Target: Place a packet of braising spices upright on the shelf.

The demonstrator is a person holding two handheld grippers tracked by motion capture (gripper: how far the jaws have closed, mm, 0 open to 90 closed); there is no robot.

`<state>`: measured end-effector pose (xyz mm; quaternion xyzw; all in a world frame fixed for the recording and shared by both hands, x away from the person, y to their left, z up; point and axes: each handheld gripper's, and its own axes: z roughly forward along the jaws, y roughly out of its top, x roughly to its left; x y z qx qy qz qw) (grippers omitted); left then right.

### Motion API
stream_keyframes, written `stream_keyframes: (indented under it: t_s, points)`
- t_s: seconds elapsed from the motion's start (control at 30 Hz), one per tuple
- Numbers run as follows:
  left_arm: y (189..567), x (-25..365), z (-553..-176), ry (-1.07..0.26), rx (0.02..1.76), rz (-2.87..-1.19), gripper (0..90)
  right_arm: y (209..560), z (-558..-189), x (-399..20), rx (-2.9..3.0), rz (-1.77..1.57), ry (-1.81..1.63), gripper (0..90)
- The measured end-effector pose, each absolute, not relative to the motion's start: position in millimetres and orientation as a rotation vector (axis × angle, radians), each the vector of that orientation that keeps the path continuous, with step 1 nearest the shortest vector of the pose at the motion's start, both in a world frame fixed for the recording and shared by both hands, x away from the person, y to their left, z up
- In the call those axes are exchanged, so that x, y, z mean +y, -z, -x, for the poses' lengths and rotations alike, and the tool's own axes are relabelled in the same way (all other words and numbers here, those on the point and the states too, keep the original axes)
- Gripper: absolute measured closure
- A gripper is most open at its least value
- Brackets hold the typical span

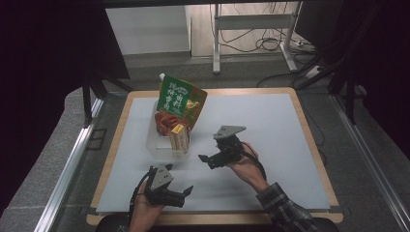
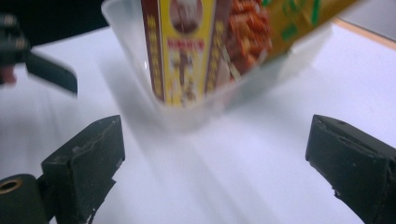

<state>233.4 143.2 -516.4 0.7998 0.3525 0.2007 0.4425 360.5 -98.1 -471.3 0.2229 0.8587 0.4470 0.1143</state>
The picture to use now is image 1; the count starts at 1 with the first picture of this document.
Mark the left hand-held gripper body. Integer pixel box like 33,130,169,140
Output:
144,164,187,209

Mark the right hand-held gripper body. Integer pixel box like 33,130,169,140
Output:
212,125,248,167

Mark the clear plastic container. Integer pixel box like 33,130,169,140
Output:
145,99,191,161

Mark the small red gold snack box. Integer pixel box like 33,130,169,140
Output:
169,123,191,155

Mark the red green sauce pouch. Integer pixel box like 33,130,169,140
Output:
154,74,209,138

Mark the person's right hand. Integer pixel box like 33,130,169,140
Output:
225,143,271,193

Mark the person's left hand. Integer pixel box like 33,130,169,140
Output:
129,181,166,232

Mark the white table mat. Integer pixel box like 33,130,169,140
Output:
96,93,332,215

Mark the black metal stand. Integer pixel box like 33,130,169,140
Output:
327,62,366,126
81,72,134,128

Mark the white power strip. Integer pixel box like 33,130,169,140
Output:
304,65,324,80

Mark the white partition panel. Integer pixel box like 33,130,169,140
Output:
105,5,191,56

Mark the black curtain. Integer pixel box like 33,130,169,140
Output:
0,0,131,216
294,0,410,159

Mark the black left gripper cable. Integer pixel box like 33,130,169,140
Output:
128,171,153,226

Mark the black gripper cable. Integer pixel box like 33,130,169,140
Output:
128,171,153,226
240,140,269,182

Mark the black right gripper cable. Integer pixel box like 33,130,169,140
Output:
240,140,269,182

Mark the aluminium rail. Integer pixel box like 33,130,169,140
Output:
332,94,410,232
33,98,104,232

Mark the tangle of black floor cables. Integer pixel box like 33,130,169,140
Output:
209,3,293,54

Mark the white metal desk frame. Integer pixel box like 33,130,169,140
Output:
212,2,303,74

